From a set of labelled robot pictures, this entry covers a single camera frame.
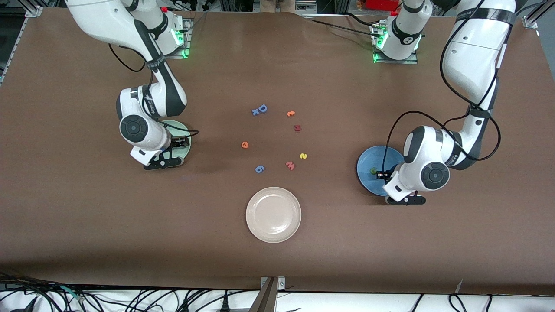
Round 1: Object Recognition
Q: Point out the light green plate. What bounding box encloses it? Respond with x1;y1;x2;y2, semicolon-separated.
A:
161;120;192;160

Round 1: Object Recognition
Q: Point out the blue plate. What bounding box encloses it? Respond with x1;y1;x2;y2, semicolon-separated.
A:
357;146;406;197

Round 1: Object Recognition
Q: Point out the brown table cover mat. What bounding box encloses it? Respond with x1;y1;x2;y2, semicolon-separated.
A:
0;8;555;296

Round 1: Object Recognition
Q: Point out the beige plate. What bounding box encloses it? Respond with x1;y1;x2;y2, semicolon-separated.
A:
245;187;302;244

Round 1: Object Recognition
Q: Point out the red box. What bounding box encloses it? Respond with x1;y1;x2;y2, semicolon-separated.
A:
366;0;399;11

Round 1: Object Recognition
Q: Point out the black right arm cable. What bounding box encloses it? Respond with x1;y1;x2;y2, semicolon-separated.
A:
108;41;200;139

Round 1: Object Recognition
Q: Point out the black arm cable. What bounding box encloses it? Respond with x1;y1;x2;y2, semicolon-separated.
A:
108;41;200;139
382;0;502;173

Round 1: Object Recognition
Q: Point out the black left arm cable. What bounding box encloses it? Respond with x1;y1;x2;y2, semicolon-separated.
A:
382;0;502;173

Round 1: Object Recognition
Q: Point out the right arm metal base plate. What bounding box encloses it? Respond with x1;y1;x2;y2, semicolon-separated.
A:
160;18;193;59

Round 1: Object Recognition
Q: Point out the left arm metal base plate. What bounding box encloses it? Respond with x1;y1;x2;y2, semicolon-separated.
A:
372;24;419;65

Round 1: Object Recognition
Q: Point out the black base power cable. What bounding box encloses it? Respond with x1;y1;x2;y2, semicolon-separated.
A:
304;13;378;37

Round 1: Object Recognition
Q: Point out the metal table bracket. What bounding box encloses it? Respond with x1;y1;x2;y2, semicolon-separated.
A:
260;276;286;312

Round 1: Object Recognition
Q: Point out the teal cable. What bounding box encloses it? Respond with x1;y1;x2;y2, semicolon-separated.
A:
59;285;85;302

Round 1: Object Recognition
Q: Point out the aluminium frame profile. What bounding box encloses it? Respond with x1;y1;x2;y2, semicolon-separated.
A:
253;0;317;13
0;0;44;85
522;0;555;30

